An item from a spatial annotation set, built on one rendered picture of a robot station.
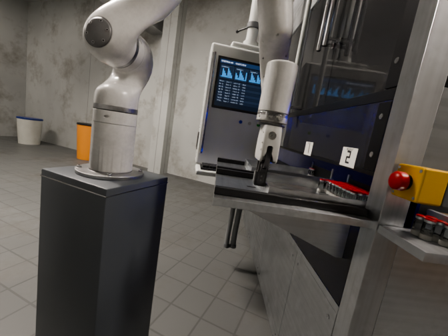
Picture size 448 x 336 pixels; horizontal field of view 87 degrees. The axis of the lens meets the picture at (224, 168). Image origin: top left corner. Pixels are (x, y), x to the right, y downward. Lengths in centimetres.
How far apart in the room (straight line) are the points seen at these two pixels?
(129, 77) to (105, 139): 21
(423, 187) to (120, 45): 74
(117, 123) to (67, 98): 645
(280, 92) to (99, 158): 52
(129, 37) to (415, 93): 68
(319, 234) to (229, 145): 96
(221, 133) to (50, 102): 651
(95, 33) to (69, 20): 679
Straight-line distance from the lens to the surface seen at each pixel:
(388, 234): 67
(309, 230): 74
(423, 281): 83
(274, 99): 64
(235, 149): 156
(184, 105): 481
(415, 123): 69
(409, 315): 87
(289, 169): 126
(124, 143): 74
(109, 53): 71
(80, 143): 559
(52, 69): 773
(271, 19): 69
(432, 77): 72
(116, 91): 73
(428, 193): 62
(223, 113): 154
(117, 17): 72
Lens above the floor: 104
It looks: 9 degrees down
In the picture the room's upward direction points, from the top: 9 degrees clockwise
